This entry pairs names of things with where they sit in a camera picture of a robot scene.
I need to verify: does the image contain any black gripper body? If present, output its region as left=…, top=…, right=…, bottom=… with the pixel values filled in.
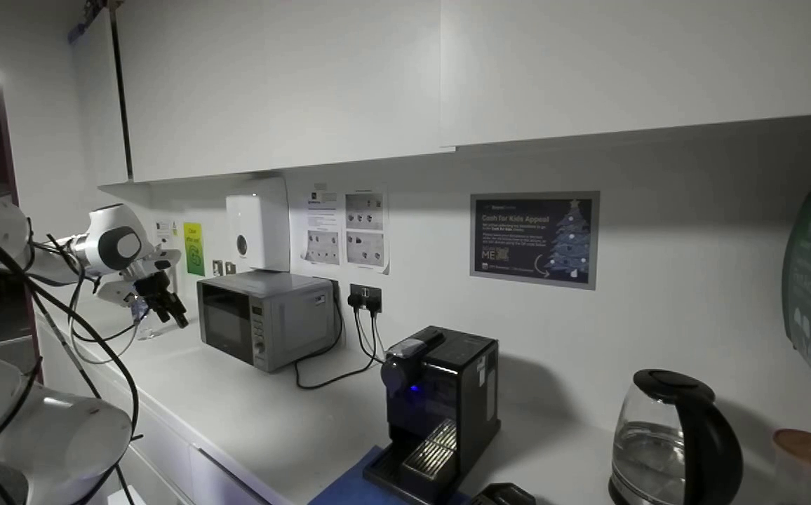
left=135, top=270, right=180, bottom=310

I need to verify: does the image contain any silver microwave oven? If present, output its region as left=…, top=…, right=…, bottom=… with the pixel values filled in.
left=193, top=270, right=346, bottom=375

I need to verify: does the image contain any green yellow poster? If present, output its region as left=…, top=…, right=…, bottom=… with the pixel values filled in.
left=181, top=218, right=208, bottom=278

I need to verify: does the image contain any white paper towel dispenser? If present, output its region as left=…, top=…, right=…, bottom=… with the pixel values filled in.
left=225, top=190, right=270, bottom=278

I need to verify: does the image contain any white base cabinet front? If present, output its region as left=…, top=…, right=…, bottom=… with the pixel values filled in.
left=92, top=353, right=289, bottom=505

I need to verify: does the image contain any white instruction sheet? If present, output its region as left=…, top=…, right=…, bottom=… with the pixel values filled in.
left=285, top=180, right=393, bottom=275

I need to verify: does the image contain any white upper cabinet door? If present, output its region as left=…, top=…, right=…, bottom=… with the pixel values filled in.
left=114, top=0, right=454, bottom=184
left=65, top=9, right=131, bottom=190
left=440, top=0, right=811, bottom=148

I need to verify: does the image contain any blue mat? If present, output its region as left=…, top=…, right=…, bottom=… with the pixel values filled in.
left=305, top=444, right=472, bottom=505

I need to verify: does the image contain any black coffee machine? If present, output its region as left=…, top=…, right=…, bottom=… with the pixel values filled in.
left=362, top=322, right=503, bottom=505

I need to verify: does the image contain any framed dark poster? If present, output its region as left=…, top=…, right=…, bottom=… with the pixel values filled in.
left=469, top=190, right=601, bottom=289

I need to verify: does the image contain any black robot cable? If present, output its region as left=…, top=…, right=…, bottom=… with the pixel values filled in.
left=0, top=207, right=160, bottom=505

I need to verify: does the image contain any black microwave power cable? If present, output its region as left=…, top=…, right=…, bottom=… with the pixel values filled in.
left=289, top=278, right=378, bottom=393

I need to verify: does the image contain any wall socket with black plugs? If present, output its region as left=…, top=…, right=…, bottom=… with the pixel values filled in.
left=346, top=280, right=386, bottom=318

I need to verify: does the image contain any black coffee machine power cable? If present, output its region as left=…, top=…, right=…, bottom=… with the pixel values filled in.
left=364, top=309, right=390, bottom=364

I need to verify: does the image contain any glass kettle with black handle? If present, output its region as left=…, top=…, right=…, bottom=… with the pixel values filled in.
left=607, top=367, right=747, bottom=505

